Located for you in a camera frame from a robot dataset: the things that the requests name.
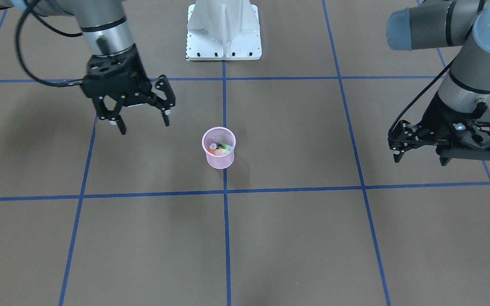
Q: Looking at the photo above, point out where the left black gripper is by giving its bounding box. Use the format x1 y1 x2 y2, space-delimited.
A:
387 94 490 167

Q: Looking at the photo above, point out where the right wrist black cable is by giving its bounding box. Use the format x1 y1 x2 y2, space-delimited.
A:
14 0 85 88

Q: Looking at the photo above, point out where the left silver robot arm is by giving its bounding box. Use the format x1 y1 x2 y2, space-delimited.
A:
386 0 490 166

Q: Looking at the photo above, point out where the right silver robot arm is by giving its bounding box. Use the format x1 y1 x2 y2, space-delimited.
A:
0 0 176 134

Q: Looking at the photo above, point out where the pink plastic pen holder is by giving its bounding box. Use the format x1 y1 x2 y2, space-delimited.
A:
202 127 236 169

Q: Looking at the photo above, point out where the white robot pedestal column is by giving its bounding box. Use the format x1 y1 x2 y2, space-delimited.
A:
185 0 262 61

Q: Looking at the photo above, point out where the green highlighter pen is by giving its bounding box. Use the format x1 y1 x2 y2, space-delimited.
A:
219 142 234 152

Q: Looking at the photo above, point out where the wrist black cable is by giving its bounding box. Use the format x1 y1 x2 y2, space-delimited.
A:
14 0 85 88
390 59 454 132

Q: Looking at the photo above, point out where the purple highlighter pen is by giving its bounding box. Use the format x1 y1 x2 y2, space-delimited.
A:
208 143 219 154

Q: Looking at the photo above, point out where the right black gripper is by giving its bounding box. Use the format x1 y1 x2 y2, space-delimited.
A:
80 44 176 135

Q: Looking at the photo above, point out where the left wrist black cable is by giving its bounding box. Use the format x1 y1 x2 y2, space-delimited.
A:
390 59 454 132

